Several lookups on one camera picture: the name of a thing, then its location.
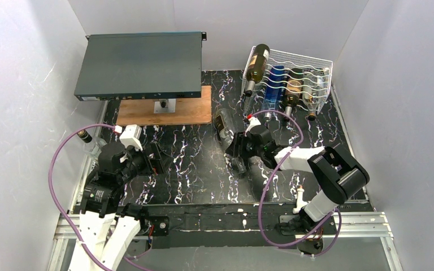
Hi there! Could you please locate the dark green bottle silver neck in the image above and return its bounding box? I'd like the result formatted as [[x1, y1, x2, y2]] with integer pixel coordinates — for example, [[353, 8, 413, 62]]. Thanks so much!
[[283, 68, 303, 122]]

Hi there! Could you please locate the wooden board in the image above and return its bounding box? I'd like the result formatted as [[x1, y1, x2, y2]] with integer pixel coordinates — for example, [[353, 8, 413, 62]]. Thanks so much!
[[116, 86, 212, 126]]

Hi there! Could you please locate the clear bottle black cap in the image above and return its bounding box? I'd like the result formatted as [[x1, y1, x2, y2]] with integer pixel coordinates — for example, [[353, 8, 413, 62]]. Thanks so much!
[[77, 130, 107, 162]]

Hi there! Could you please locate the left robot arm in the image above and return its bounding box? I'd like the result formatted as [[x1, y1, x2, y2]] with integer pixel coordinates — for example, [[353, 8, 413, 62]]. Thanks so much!
[[69, 141, 172, 270]]

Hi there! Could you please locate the dark wine bottle white label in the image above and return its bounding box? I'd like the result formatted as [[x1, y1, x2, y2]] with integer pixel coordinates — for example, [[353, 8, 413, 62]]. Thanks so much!
[[243, 43, 270, 97]]

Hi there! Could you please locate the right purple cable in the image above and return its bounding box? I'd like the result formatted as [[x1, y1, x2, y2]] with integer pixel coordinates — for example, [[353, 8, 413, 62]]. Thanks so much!
[[248, 109, 342, 259]]

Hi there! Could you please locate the white plastic peg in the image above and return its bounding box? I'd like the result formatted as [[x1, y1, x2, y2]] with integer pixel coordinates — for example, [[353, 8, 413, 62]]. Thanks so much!
[[292, 185, 307, 215]]

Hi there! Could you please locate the clear glass bottle gold label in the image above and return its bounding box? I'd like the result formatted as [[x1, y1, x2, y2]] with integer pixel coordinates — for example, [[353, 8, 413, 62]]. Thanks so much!
[[242, 84, 262, 115]]

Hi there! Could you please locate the metal stand post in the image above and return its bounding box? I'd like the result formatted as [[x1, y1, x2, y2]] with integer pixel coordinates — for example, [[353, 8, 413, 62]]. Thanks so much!
[[154, 99, 176, 113]]

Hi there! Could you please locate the clear glass bottle tall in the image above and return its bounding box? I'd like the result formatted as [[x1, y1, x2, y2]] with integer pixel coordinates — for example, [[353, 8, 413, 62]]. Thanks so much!
[[212, 108, 247, 176]]

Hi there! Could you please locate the purple cable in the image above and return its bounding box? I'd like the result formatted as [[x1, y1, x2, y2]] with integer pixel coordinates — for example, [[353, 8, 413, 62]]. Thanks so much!
[[48, 124, 158, 271], [248, 109, 342, 259]]

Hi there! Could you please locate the grey network switch box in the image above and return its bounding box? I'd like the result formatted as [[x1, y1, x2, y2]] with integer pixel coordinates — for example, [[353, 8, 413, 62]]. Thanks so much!
[[74, 31, 207, 101]]

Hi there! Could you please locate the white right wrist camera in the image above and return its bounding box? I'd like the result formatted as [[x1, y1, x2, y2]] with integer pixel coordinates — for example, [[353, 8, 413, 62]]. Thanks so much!
[[245, 114, 261, 133]]

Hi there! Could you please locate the white wire wine rack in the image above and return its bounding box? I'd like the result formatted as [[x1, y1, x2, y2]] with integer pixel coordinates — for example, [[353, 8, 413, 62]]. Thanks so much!
[[241, 46, 333, 115]]

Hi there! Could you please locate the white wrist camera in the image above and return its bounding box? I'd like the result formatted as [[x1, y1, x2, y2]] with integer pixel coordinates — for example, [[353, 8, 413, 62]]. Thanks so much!
[[114, 124, 144, 151], [245, 114, 261, 133]]

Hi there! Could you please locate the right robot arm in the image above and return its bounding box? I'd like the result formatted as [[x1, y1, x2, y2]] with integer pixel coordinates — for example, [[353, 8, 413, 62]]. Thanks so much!
[[225, 125, 370, 228]]

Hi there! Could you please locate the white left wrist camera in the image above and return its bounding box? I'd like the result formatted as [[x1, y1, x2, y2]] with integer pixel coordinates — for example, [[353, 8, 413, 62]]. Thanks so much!
[[114, 124, 144, 151]]

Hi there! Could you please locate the blue rectangular glass bottle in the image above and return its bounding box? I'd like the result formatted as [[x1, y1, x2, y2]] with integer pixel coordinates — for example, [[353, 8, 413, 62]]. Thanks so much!
[[261, 65, 285, 110]]

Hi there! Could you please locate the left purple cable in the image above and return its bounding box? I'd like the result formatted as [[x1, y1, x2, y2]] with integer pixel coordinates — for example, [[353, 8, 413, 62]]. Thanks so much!
[[48, 124, 158, 271]]

